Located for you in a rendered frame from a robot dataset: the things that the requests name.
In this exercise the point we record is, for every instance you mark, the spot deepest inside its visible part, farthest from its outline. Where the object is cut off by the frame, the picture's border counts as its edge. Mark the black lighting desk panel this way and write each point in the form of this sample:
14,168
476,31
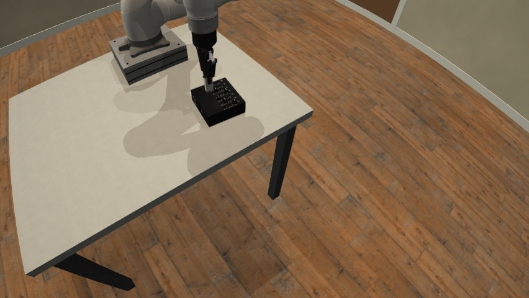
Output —
215,109

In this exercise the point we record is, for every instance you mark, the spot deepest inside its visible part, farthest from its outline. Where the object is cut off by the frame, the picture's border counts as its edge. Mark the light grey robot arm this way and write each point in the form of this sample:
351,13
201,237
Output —
143,19

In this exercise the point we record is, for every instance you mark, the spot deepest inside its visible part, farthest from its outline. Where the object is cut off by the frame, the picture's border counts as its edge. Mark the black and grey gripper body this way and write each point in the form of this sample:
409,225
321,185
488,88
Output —
205,41

